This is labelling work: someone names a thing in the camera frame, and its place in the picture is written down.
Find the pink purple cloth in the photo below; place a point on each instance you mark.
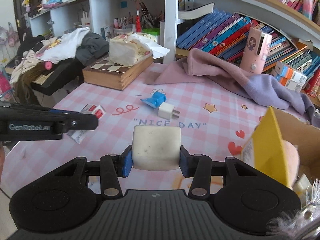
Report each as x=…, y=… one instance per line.
x=263, y=89

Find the pink cylindrical device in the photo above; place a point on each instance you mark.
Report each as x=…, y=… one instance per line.
x=256, y=51

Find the pile of clothes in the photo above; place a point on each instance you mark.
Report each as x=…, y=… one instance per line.
x=81, y=44

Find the yellow cardboard box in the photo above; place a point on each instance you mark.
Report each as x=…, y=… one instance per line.
x=264, y=150

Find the red white small box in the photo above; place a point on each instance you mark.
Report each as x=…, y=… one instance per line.
x=89, y=121

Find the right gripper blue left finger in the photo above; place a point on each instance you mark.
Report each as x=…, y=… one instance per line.
x=112, y=167

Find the large white charger block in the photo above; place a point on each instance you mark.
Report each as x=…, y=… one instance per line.
x=156, y=148

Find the small white plug adapter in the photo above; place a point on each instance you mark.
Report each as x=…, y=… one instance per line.
x=168, y=111

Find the pink checkered tablecloth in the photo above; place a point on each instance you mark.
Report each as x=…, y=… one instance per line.
x=213, y=121

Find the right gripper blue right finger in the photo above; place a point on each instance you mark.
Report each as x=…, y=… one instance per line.
x=199, y=168

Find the blue packet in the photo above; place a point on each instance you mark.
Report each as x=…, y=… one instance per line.
x=155, y=100

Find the orange white small box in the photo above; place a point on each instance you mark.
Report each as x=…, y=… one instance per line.
x=289, y=77

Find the wooden chess board box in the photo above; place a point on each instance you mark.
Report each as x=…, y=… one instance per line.
x=106, y=73

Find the pen holder cup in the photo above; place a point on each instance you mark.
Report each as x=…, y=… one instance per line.
x=122, y=25

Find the pink plush toy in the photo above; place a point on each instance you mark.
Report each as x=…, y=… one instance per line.
x=292, y=160

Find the white tissue pack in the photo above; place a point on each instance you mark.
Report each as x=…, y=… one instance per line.
x=129, y=49

